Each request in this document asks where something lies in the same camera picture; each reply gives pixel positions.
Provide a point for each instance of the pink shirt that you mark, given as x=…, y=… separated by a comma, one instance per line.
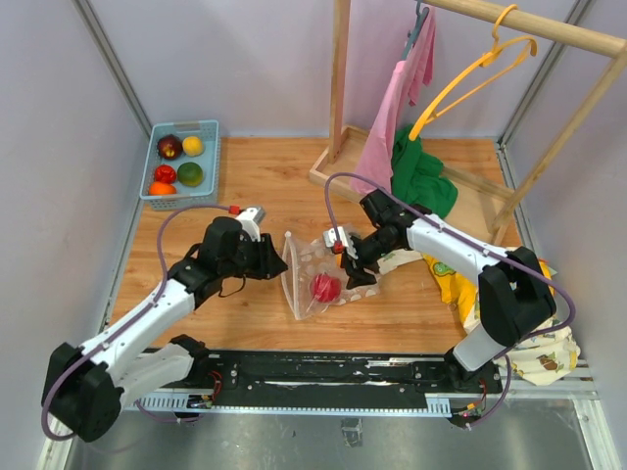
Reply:
x=409, y=75

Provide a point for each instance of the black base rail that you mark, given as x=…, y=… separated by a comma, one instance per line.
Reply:
x=330, y=383

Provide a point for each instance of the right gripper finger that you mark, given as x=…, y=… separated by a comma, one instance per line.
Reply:
x=348, y=264
x=360, y=278

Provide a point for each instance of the teal hanger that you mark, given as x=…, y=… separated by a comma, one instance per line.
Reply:
x=421, y=17

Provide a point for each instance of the dark red fake apple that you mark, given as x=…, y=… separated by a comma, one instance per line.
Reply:
x=169, y=147

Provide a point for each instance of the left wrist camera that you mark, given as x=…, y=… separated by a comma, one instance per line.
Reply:
x=251, y=219

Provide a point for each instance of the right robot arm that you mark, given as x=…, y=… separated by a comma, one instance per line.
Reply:
x=514, y=295

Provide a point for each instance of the clear zip top bag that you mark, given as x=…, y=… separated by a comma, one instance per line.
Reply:
x=305, y=261

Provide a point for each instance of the round green fake fruit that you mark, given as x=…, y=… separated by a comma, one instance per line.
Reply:
x=190, y=174

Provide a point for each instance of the dinosaur print cloth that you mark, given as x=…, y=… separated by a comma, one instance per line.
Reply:
x=540, y=360

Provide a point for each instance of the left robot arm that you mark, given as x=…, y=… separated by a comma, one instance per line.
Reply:
x=87, y=387

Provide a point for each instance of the red fake fruit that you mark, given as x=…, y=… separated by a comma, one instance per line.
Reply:
x=325, y=288

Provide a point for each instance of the light blue plastic basket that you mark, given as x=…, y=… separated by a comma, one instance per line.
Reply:
x=208, y=130

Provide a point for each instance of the green cloth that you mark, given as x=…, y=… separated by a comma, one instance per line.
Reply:
x=418, y=176

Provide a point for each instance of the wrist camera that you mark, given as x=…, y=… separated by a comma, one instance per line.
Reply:
x=337, y=240
x=251, y=219

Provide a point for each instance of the yellow fake fruit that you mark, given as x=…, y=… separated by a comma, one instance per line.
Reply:
x=193, y=146

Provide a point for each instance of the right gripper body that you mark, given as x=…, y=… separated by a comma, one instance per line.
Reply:
x=367, y=251

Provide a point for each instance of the orange round fake fruit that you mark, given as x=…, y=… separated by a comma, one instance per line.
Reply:
x=158, y=188

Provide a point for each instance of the wooden clothes rack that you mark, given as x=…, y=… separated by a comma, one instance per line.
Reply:
x=480, y=47

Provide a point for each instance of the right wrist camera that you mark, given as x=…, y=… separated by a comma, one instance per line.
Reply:
x=337, y=240

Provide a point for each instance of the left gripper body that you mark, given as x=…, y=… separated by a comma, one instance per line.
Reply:
x=246, y=256

